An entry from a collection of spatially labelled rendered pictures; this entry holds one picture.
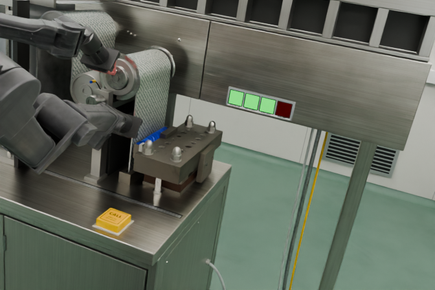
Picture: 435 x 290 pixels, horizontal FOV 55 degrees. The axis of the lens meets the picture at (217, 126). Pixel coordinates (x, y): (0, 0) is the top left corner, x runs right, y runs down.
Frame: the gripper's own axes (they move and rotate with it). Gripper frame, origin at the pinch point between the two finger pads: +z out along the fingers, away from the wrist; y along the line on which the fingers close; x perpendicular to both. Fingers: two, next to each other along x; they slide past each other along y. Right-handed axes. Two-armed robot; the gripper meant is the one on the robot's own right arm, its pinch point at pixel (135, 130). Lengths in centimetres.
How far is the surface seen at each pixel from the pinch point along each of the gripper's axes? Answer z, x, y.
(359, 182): 47, 10, 75
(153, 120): 10.4, 6.3, 0.3
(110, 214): -15.0, -25.9, 8.5
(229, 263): 133, -49, 23
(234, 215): 181, -23, 9
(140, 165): -1.6, -10.4, 6.3
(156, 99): 7.3, 13.2, 0.3
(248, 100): 20.1, 24.1, 28.6
